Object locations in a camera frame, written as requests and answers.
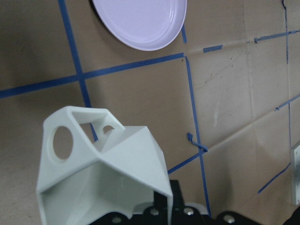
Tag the blue tape grid lines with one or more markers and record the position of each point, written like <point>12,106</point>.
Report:
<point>222,100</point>

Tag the white round plate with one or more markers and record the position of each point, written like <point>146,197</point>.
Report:
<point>146,25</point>

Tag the white angular 3D-printed cup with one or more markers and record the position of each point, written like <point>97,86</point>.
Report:
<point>92,165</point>

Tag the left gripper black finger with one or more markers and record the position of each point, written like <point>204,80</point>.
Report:
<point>160,201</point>

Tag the grey metal bracket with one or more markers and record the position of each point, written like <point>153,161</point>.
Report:
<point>295,168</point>

